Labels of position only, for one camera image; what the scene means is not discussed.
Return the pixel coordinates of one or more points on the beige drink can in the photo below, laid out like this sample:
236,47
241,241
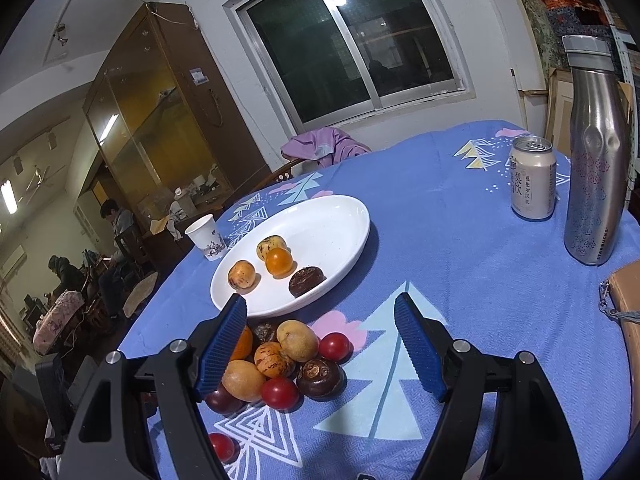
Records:
532,185

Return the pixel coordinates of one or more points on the wooden chair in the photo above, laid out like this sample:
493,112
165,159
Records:
280,172

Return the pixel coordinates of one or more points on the white paper cup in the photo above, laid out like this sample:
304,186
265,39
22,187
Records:
205,237

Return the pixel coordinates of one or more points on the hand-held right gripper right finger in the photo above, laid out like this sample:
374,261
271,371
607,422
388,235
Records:
417,345

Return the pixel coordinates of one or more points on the ceiling tube light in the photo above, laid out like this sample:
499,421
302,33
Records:
7,195

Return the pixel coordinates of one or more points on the wooden glass cabinet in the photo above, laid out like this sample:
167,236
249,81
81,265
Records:
150,110

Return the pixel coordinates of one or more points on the round woven stool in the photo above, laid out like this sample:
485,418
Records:
140,292

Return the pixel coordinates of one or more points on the stainless steel bottle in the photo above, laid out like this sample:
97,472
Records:
595,160

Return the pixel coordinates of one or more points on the red cherry tomato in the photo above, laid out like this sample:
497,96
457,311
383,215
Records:
221,447
280,393
334,347

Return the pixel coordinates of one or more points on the pink floral cushion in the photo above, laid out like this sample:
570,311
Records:
52,322

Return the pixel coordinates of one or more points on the striped orange fruit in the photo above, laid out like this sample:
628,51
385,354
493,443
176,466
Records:
272,358

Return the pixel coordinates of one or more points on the white oval plate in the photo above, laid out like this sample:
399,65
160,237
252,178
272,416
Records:
325,230

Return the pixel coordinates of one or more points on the small dark water chestnut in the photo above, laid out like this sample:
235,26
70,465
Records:
263,332

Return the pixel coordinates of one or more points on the spotted orange-brown fruit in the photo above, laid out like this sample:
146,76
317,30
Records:
242,275

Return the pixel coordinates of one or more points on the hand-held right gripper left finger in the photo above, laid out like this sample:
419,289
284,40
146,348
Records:
222,350

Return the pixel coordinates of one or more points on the tan bag with zipper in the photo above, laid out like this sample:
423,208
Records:
627,295

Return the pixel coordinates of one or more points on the tan round fruit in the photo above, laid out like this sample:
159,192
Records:
297,340
243,380

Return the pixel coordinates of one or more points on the orange mandarin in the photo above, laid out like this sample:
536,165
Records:
243,346

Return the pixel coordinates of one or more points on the purple jacket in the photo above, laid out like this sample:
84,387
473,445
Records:
325,145

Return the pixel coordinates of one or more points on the leaning wooden boards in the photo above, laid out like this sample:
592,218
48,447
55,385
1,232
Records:
560,105

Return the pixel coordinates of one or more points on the sliding glass window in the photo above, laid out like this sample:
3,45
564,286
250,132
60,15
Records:
350,35

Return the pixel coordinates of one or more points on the dark purple plum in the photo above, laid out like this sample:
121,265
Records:
223,401

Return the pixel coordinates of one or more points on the orange cherry tomato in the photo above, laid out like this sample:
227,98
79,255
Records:
278,262

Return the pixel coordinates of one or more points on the stack of patterned fabric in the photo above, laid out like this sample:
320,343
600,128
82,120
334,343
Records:
565,5

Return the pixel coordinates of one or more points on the spotted yellow fruit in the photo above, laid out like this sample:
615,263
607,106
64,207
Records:
270,246

